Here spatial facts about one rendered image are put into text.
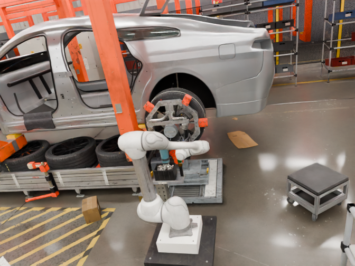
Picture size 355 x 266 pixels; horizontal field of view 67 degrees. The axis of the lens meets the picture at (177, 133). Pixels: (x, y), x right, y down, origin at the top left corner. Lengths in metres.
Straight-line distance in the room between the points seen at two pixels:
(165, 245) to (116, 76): 1.55
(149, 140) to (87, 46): 5.99
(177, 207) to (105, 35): 1.61
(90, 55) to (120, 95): 4.89
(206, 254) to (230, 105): 1.65
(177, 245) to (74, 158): 1.97
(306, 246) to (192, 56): 2.08
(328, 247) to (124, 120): 2.13
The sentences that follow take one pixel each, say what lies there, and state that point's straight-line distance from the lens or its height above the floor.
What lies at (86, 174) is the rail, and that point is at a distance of 3.41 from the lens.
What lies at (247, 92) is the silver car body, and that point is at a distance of 3.05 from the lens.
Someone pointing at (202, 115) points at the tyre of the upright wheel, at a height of 0.91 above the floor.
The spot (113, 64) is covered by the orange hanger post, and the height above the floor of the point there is 1.57.
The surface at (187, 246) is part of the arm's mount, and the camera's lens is 2.10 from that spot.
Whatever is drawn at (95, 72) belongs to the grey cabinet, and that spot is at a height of 0.83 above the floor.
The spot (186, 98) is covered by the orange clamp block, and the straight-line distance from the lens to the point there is 2.65.
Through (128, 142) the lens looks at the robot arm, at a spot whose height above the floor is 1.19.
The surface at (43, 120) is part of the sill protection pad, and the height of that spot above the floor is 0.91.
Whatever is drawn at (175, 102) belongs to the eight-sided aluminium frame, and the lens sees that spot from 2.68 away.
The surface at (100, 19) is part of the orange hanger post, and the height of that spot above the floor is 1.96.
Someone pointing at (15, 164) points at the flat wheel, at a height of 0.45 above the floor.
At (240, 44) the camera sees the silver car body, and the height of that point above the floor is 1.53.
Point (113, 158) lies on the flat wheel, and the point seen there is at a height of 0.46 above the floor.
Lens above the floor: 1.90
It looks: 24 degrees down
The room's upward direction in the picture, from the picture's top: 9 degrees counter-clockwise
